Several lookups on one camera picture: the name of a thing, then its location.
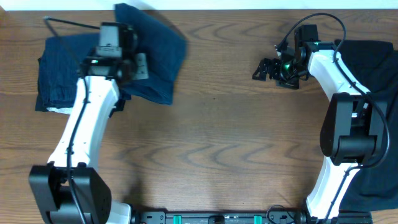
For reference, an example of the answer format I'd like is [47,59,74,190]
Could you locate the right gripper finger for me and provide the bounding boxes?
[252,67,269,82]
[259,58,275,69]

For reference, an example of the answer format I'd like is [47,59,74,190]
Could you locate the blue denim shorts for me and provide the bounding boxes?
[114,3,187,105]

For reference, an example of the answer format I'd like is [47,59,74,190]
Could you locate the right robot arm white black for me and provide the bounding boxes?
[252,40,389,223]

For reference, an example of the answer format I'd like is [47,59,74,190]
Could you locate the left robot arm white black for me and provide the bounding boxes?
[29,53,149,223]

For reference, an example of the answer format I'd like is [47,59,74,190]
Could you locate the folded navy clothes stack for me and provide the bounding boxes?
[35,33,131,112]

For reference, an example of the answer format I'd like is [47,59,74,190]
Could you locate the black garment pile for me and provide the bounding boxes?
[334,39,398,212]

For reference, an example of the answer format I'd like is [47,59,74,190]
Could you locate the white folded cloth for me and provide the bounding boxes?
[47,108,73,114]

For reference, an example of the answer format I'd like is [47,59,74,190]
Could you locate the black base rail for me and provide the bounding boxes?
[133,209,322,224]

